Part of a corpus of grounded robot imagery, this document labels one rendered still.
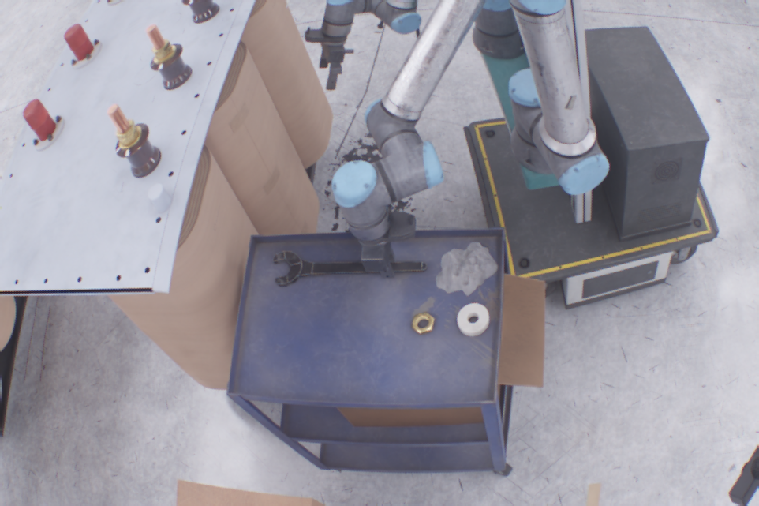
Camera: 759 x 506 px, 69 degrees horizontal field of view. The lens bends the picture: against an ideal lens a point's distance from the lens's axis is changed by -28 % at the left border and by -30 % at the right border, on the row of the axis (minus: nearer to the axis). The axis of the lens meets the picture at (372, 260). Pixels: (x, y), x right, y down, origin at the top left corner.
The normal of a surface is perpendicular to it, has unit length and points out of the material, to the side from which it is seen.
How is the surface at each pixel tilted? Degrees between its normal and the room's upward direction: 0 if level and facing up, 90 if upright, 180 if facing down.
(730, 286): 0
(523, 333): 26
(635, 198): 90
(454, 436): 0
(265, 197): 90
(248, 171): 90
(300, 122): 90
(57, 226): 0
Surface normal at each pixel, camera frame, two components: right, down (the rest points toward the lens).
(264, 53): 0.68, 0.55
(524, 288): 0.23, -0.46
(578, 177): 0.35, 0.82
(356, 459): -0.22, -0.49
